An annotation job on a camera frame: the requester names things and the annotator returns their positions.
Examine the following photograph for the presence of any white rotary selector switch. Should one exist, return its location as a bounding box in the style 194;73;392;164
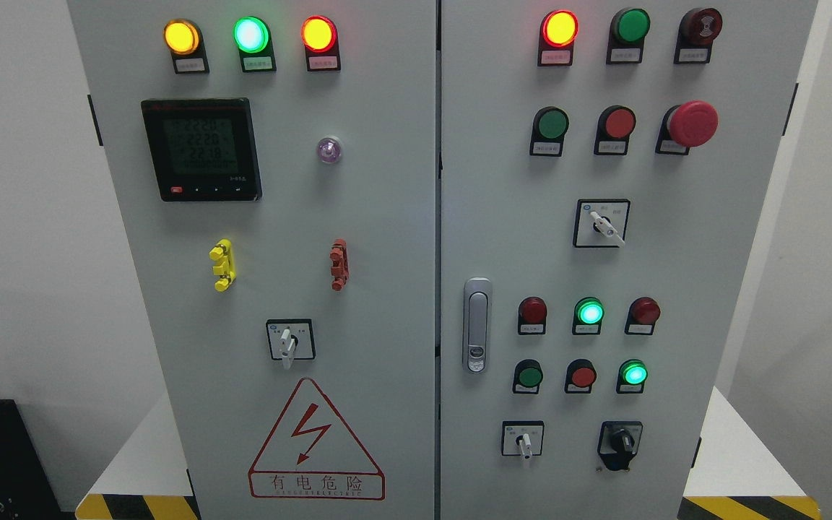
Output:
265;318;316;370

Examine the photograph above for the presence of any yellow indicator light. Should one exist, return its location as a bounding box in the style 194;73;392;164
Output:
164;19;210;74

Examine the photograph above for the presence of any red terminal connector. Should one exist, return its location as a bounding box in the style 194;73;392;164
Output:
328;239;350;292

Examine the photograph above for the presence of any dark red indicator left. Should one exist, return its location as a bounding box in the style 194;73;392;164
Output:
517;296;547;335

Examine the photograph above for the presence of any dark red indicator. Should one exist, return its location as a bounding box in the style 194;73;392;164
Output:
517;296;547;335
625;297;661;336

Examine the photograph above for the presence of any clear white indicator lamp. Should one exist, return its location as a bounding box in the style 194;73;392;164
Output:
316;136;343;164

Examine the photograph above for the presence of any green push button lower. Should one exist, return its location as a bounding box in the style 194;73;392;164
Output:
512;359;544;394

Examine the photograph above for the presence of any green push button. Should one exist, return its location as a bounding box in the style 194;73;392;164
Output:
605;9;651;65
512;359;544;394

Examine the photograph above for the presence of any grey left cabinet door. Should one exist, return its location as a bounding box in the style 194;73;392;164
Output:
67;1;436;519

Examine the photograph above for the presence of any grey cabinet door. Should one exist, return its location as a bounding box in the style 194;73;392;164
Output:
67;1;436;519
439;1;818;519

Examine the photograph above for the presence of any green lit indicator middle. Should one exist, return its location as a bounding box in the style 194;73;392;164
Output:
571;296;605;335

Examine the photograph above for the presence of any green push button second row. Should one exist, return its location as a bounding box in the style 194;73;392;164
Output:
529;106;569;157

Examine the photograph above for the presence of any yellow terminal connector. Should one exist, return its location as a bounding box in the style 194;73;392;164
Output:
209;239;235;293

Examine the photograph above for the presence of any red push button lower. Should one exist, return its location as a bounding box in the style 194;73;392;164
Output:
564;359;597;394

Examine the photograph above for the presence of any grey right cabinet door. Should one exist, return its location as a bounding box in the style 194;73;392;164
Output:
439;1;818;519

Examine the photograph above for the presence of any red electric hazard warning sticker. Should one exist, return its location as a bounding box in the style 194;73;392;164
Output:
248;378;384;501

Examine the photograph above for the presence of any dark red indicator right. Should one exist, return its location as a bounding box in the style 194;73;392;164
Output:
625;297;661;336

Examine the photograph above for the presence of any black digital power meter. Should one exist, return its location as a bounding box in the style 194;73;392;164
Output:
141;97;263;202

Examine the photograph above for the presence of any red push button second row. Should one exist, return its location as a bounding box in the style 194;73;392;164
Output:
592;105;636;155

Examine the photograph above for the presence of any green lit button lower right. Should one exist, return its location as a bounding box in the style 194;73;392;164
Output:
615;359;649;394

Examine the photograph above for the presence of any red indicator light top left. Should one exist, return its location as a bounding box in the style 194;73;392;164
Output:
300;14;341;72

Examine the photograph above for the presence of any red lit indicator right door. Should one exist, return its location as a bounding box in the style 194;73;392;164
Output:
537;9;580;68

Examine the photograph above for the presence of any green indicator light top left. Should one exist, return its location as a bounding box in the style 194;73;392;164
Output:
233;16;277;73

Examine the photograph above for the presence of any red emergency stop mushroom button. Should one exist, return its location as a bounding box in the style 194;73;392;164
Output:
656;100;719;157

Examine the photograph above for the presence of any green push button top right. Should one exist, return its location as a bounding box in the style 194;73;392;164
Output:
605;9;651;65

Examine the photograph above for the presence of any dark red buzzer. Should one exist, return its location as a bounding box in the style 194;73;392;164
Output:
674;7;723;64

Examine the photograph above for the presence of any white platform with hazard stripes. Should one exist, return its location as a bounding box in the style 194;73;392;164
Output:
75;389;821;519

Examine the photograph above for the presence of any silver cabinet door handle lock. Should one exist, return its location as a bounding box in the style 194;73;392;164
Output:
462;277;493;374

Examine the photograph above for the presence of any white rotary switch upper right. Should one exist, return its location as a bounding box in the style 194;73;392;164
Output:
573;199;631;249

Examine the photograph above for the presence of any white rotary switch bottom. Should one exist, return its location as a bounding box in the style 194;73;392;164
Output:
500;420;545;461

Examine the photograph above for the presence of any black rotary knob switch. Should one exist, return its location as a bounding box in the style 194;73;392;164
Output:
597;421;644;472

